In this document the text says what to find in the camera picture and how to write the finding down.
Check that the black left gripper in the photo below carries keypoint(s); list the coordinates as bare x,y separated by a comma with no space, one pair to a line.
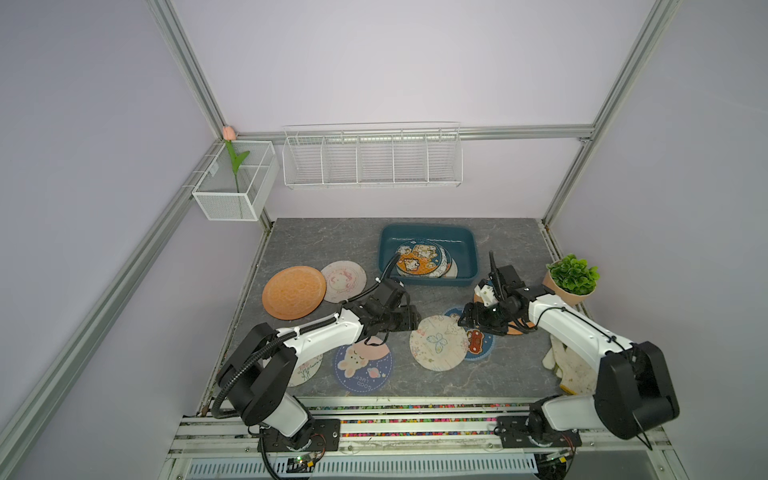
408,317

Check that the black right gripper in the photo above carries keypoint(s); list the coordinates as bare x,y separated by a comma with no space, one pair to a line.
477,318

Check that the small blue coaster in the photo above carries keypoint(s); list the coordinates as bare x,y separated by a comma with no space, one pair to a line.
479,344

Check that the orange blue bears coaster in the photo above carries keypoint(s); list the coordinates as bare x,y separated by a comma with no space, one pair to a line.
422,258

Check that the white butterfly coaster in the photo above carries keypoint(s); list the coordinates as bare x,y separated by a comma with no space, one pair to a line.
439,344

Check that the purple pink bunny coaster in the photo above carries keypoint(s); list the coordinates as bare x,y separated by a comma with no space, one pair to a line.
364,367

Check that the teal plastic storage box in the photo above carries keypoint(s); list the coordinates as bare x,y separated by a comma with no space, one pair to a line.
459,242

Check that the white flowers bunny coaster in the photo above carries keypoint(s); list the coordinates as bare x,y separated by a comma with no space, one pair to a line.
452,271

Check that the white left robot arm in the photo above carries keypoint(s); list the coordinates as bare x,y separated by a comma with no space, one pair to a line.
253,381

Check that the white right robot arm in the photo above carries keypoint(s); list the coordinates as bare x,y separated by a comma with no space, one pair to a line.
634,392

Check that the white mesh box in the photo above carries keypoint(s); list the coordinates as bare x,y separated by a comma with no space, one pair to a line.
215,191

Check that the pink striped bunny coaster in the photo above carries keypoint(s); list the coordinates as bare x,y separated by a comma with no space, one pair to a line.
344,279

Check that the green potted plant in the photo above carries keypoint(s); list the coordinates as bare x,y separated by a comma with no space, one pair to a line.
573,279

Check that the white pink floral coaster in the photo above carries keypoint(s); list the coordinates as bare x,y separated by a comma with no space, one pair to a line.
305,371

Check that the pink artificial tulip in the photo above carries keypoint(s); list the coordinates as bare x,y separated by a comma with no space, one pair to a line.
229,135

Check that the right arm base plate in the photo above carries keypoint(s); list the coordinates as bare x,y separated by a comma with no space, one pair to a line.
515,431

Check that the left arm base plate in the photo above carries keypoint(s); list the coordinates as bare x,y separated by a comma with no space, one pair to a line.
319,434

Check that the white wire basket shelf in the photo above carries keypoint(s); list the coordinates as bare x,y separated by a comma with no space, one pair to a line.
380,154

